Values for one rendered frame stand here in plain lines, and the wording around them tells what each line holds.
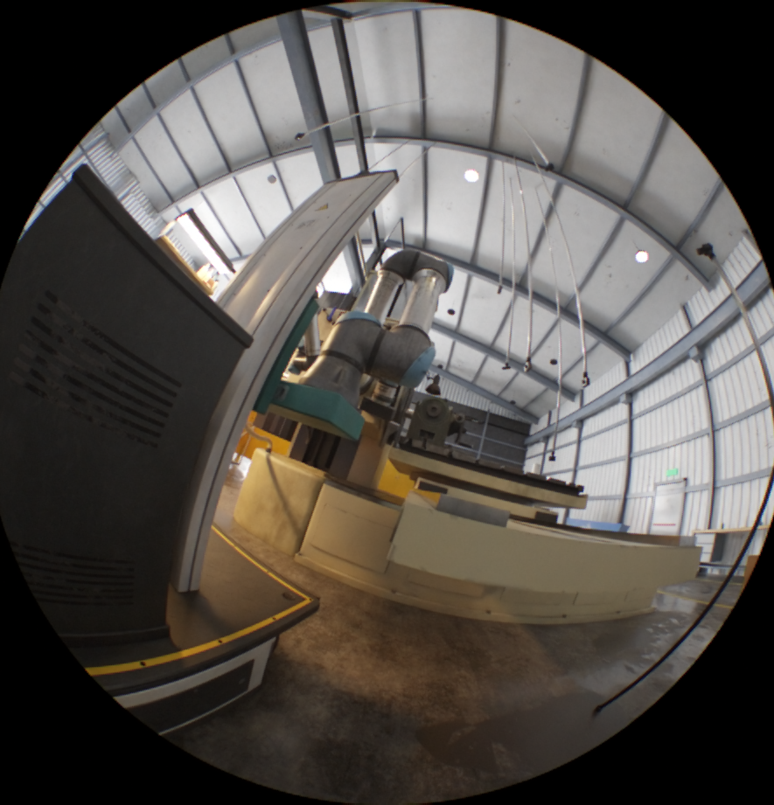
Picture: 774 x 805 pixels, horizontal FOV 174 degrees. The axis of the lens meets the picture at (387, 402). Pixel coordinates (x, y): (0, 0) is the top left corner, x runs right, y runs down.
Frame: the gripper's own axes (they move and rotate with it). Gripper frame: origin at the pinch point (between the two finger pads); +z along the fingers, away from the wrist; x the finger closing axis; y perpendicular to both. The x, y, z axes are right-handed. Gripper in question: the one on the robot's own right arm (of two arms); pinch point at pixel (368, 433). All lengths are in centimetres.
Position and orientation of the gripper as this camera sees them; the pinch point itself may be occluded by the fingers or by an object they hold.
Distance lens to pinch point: 99.4
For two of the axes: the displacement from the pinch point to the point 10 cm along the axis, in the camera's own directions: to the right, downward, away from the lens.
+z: -3.5, 9.3, 1.4
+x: 8.9, 3.8, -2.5
